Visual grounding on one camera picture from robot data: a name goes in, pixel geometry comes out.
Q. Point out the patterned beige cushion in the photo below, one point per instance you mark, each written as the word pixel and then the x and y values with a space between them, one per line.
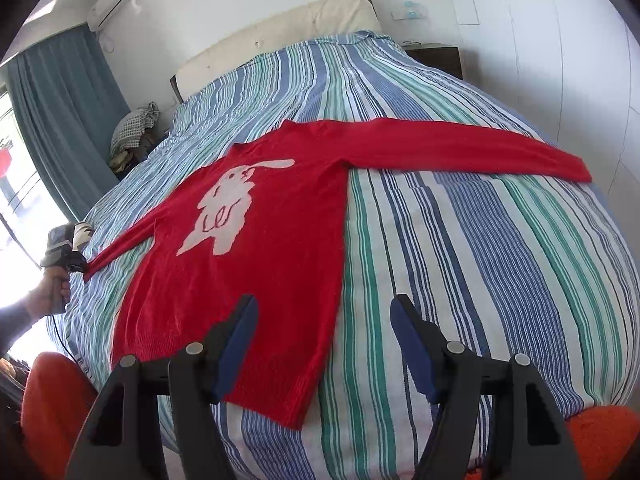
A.
pixel 83 233

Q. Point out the white wall socket panel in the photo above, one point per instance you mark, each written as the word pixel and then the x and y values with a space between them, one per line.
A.
pixel 408 10

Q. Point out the cream padded headboard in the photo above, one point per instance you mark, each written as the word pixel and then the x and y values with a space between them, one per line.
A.
pixel 310 21

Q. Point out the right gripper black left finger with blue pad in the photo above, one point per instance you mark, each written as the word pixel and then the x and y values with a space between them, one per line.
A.
pixel 121 438

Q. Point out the striped blue green bedspread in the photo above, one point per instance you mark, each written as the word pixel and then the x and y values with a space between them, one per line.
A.
pixel 503 264

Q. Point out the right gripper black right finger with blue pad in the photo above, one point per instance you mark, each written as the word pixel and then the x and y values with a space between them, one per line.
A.
pixel 528 438

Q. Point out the pile of checkered clothes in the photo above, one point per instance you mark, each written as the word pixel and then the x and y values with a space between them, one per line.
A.
pixel 133 139

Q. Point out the dark wooden nightstand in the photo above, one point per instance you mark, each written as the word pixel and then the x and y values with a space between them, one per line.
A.
pixel 441 56

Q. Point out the teal window curtain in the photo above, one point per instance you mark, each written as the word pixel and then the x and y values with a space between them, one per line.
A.
pixel 67 104

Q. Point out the red knit sweater white motif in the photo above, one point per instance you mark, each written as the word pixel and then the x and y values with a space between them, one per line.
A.
pixel 267 220

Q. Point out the person's left hand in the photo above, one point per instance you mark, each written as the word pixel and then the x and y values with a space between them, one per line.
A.
pixel 52 292

